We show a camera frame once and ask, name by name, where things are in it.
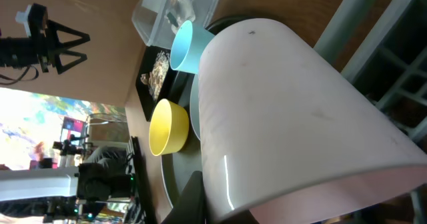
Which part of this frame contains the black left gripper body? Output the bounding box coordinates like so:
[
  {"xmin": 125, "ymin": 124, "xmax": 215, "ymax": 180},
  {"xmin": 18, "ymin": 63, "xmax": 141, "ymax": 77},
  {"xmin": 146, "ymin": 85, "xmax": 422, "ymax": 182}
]
[{"xmin": 1, "ymin": 3, "xmax": 49, "ymax": 73}]

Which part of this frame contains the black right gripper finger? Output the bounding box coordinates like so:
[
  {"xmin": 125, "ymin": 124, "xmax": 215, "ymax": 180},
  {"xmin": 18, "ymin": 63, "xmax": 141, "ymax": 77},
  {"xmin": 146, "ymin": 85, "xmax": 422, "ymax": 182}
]
[{"xmin": 169, "ymin": 171, "xmax": 205, "ymax": 224}]

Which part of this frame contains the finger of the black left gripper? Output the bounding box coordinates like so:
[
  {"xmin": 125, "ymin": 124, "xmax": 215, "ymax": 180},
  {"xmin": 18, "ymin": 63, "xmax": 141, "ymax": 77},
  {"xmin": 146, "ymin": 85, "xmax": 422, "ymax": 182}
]
[
  {"xmin": 46, "ymin": 20, "xmax": 90, "ymax": 53},
  {"xmin": 50, "ymin": 50, "xmax": 87, "ymax": 75}
]

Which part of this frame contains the yellow plastic bowl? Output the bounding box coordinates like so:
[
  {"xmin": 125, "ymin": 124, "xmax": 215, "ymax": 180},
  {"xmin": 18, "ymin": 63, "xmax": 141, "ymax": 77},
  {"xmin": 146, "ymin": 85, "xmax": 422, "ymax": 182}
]
[{"xmin": 149, "ymin": 99, "xmax": 189, "ymax": 156}]

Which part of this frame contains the peanut shells and rice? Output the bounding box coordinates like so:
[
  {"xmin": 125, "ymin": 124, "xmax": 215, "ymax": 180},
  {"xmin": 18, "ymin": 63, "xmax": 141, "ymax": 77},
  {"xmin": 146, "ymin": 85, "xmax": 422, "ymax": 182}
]
[{"xmin": 140, "ymin": 51, "xmax": 170, "ymax": 101}]

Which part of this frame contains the pink plastic cup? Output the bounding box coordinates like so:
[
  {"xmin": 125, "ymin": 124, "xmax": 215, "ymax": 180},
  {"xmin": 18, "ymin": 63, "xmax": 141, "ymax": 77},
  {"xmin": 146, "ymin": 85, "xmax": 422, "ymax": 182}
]
[{"xmin": 199, "ymin": 19, "xmax": 426, "ymax": 223}]

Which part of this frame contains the light blue plastic cup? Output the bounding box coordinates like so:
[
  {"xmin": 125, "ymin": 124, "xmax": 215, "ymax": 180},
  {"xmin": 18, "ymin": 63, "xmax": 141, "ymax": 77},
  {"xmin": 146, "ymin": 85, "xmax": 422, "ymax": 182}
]
[{"xmin": 170, "ymin": 20, "xmax": 215, "ymax": 75}]

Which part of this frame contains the white tissue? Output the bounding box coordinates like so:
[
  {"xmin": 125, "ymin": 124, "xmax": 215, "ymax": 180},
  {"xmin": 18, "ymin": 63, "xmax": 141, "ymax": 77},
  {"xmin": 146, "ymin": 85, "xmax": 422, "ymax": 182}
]
[{"xmin": 176, "ymin": 0, "xmax": 196, "ymax": 25}]

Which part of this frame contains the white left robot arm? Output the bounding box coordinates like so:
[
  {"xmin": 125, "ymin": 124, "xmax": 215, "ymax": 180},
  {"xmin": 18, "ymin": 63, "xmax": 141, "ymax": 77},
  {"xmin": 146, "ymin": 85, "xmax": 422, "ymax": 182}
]
[{"xmin": 1, "ymin": 3, "xmax": 135, "ymax": 203}]

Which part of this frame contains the clear plastic waste bin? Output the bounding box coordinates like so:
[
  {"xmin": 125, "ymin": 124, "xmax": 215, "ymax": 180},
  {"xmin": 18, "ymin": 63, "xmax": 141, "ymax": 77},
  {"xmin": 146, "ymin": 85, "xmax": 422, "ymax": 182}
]
[{"xmin": 131, "ymin": 0, "xmax": 219, "ymax": 49}]

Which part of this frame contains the grey dishwasher rack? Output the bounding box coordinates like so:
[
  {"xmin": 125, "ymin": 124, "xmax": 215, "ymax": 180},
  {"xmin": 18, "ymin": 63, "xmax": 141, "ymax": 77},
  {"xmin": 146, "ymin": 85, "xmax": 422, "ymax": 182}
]
[{"xmin": 312, "ymin": 0, "xmax": 427, "ymax": 224}]

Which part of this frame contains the round black serving tray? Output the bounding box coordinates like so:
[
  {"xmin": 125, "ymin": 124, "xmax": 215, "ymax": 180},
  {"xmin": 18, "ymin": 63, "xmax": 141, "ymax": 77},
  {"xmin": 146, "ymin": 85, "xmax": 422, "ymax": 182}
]
[{"xmin": 159, "ymin": 14, "xmax": 254, "ymax": 211}]

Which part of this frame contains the light grey round plate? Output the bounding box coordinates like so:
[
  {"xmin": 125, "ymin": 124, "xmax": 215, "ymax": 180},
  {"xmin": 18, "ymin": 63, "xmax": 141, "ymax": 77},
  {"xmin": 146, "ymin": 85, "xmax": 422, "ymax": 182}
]
[{"xmin": 189, "ymin": 75, "xmax": 200, "ymax": 139}]

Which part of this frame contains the black rectangular tray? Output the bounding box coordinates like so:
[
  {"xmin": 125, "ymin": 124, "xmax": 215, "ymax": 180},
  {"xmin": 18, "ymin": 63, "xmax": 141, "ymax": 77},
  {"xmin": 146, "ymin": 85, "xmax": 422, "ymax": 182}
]
[{"xmin": 135, "ymin": 46, "xmax": 177, "ymax": 121}]

